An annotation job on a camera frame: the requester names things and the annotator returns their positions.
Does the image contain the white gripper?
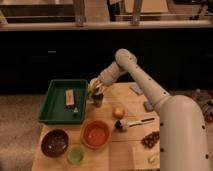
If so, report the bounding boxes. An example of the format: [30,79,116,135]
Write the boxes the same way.
[88,78,105,94]

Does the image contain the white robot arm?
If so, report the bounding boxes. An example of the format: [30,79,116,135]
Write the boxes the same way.
[89,49,211,171]

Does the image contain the metal cup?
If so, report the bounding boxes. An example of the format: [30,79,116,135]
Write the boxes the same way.
[93,94,104,107]

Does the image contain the small green cup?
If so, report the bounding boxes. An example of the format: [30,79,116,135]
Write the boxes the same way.
[67,146,84,164]

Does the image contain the wooden block in tray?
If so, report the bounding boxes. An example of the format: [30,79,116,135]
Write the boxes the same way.
[65,89,75,107]

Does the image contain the small green item in tray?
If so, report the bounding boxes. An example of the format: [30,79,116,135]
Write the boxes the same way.
[73,107,79,114]

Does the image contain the green plastic tray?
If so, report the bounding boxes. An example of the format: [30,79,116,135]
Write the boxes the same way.
[39,79,88,124]

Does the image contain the yellow onion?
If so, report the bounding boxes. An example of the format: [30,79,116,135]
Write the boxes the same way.
[112,107,125,119]

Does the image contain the grey cloth pad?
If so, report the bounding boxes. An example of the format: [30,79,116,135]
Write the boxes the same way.
[130,84,143,95]

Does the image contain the black white dish brush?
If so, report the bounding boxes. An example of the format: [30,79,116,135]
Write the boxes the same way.
[115,118,154,131]

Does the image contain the orange bowl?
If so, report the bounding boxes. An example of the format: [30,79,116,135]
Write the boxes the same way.
[81,120,111,150]

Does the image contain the blue sponge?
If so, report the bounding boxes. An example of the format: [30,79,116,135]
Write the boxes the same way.
[144,101,154,112]

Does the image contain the dark purple bowl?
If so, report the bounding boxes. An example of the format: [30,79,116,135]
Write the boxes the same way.
[41,129,69,157]

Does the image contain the wooden cutting board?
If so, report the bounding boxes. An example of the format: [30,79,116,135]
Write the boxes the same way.
[132,143,160,170]

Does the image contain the corn cob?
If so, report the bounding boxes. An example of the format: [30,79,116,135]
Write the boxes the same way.
[148,152,160,165]

